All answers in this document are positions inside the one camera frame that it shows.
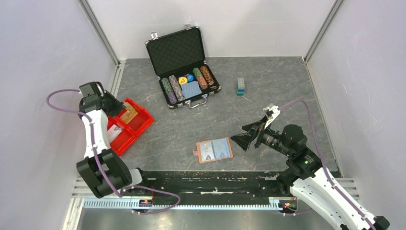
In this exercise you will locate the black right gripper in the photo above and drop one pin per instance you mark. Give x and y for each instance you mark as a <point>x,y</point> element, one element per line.
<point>256,129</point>

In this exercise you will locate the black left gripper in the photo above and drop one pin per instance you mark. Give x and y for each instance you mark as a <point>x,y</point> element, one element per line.
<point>118,105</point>

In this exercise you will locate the gold credit card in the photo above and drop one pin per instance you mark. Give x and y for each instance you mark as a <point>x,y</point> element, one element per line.
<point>129,113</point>

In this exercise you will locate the orange leather card holder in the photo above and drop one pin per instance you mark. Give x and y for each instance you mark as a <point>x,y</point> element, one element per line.
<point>222,150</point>

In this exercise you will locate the silver VIP card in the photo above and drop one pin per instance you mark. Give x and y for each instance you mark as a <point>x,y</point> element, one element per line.
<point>206,151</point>

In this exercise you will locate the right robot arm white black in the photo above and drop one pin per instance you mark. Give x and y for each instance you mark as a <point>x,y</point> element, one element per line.
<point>307,179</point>

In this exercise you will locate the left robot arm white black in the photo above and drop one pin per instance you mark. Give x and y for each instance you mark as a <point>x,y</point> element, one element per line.
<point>102,169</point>

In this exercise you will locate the white card in bin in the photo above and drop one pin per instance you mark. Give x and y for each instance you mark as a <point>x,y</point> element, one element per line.
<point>113,132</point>

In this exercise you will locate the blue playing card deck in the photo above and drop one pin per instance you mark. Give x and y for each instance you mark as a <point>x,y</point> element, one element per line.
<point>191,89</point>

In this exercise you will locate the red bin far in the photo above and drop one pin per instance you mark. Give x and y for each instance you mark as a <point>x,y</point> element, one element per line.
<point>143,119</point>

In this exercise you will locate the red bin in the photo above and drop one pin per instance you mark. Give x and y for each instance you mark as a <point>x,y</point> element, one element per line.
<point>127,137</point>
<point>143,119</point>

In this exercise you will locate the red bin near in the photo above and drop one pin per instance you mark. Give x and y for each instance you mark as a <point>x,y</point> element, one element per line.
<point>127,137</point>

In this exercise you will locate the grey blue toy brick stack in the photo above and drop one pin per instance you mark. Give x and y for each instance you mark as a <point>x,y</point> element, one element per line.
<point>240,86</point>

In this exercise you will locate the green purple chip stack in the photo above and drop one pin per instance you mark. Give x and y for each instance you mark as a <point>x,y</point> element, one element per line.
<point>169,91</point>

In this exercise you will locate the pink grey chip stack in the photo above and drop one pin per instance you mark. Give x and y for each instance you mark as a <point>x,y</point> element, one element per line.
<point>176,88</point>

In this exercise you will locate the yellow dealer chip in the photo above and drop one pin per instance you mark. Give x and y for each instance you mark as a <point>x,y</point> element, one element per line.
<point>182,80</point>

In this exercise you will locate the brown orange chip stack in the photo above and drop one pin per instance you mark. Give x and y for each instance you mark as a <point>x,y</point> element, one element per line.
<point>207,75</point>

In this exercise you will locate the blue dealer chip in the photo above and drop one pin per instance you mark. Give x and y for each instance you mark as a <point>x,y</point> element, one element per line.
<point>190,77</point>

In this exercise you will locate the green red chip stack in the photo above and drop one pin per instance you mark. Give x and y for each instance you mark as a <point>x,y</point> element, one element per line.
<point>201,80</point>

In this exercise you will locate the black poker chip case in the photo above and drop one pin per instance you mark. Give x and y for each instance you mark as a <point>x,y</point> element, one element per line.
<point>178,54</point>

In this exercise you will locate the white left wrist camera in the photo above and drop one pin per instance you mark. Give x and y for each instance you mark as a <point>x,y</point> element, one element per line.
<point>92,88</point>

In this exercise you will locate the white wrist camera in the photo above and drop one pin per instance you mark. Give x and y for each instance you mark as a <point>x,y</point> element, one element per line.
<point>272,112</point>
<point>92,88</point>

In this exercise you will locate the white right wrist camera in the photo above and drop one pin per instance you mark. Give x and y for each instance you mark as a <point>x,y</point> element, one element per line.
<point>272,112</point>

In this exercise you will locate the left aluminium frame post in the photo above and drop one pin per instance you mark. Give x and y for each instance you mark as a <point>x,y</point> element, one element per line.
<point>99,30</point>

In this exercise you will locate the aluminium frame post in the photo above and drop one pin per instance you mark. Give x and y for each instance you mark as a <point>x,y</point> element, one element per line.
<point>323,29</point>
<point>99,30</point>

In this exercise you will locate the right aluminium frame post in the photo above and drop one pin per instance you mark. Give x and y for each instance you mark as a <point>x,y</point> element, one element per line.
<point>323,29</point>

